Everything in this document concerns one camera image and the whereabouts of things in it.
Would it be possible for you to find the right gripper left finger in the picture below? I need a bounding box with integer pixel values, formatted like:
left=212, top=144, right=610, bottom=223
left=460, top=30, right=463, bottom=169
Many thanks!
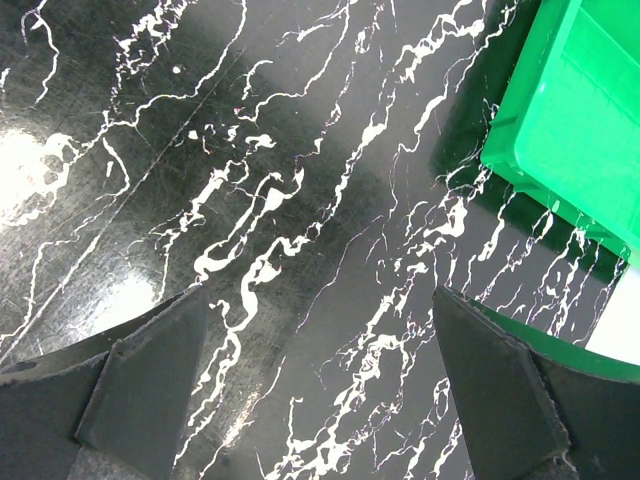
left=1, top=286, right=208, bottom=479

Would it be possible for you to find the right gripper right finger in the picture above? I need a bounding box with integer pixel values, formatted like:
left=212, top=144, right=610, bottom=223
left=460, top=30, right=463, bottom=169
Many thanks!
left=433, top=286, right=639, bottom=479

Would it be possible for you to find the green plastic bin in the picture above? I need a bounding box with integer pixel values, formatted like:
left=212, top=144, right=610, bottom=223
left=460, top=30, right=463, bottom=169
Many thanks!
left=479, top=0, right=640, bottom=269

